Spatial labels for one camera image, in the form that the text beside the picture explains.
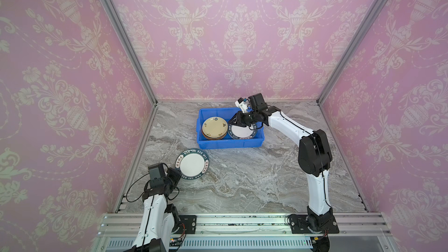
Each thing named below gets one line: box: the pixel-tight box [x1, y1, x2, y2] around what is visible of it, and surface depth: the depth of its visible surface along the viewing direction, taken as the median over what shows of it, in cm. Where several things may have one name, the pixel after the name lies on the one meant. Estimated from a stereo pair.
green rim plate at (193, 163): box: [175, 148, 210, 180], surface depth 94 cm
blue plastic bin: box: [196, 107, 265, 150], surface depth 101 cm
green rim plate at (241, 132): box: [227, 123, 258, 140], surface depth 102 cm
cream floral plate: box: [201, 116, 229, 140], surface depth 105 cm
